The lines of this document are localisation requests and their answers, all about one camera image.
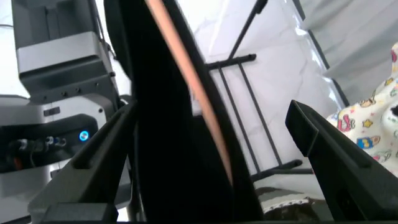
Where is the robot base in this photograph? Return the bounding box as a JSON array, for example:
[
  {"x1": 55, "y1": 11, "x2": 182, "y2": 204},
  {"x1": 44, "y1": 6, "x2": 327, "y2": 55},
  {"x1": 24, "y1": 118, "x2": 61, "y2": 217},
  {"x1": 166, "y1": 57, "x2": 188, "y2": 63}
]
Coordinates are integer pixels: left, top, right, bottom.
[{"x1": 0, "y1": 0, "x2": 135, "y2": 223}]

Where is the black garment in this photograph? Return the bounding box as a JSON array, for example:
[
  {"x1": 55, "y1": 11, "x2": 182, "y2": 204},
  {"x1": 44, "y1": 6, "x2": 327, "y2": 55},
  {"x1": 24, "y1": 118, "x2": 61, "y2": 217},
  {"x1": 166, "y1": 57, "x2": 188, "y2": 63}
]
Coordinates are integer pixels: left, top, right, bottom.
[{"x1": 104, "y1": 0, "x2": 265, "y2": 223}]

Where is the white curtain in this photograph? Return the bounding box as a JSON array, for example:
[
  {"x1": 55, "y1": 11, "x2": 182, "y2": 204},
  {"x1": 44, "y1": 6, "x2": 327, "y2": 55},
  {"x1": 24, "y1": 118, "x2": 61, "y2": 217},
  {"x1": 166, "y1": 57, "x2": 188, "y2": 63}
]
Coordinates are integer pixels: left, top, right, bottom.
[{"x1": 292, "y1": 0, "x2": 398, "y2": 105}]

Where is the black clothes rack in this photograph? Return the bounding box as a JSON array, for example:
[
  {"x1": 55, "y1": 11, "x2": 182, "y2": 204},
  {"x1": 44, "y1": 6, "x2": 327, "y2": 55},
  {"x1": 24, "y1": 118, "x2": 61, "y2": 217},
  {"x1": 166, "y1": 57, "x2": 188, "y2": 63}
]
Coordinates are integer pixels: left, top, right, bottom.
[{"x1": 205, "y1": 0, "x2": 314, "y2": 183}]

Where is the pink clothes hanger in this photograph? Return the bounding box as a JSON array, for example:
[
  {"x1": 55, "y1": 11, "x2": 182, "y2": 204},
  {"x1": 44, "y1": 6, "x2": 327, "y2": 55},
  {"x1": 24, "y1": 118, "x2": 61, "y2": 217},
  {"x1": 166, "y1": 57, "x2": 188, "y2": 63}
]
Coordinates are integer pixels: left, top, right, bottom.
[{"x1": 144, "y1": 0, "x2": 234, "y2": 186}]

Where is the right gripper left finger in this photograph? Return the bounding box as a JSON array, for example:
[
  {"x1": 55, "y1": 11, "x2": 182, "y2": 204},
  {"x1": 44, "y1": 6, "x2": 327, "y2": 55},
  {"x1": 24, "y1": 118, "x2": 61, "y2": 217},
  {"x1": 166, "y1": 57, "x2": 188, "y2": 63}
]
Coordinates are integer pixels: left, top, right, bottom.
[{"x1": 27, "y1": 101, "x2": 139, "y2": 223}]

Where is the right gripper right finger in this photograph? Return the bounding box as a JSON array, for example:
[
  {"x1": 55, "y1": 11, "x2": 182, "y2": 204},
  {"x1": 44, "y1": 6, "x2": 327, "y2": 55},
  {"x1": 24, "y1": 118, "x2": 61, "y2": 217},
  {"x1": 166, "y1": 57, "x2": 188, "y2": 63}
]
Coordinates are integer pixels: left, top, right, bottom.
[{"x1": 285, "y1": 99, "x2": 398, "y2": 223}]

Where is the white laundry basket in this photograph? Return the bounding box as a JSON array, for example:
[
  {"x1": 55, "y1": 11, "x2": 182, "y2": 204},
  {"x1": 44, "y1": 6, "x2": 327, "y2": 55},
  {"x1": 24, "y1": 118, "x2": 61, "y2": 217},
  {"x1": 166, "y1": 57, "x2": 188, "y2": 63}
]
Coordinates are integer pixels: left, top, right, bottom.
[{"x1": 254, "y1": 185, "x2": 335, "y2": 223}]

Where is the cream printed garment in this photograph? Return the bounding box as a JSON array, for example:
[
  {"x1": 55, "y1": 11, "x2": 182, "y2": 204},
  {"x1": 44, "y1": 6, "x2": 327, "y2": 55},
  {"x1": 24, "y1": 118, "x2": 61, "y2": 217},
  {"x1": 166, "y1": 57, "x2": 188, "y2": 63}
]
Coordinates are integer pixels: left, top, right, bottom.
[{"x1": 326, "y1": 42, "x2": 398, "y2": 178}]

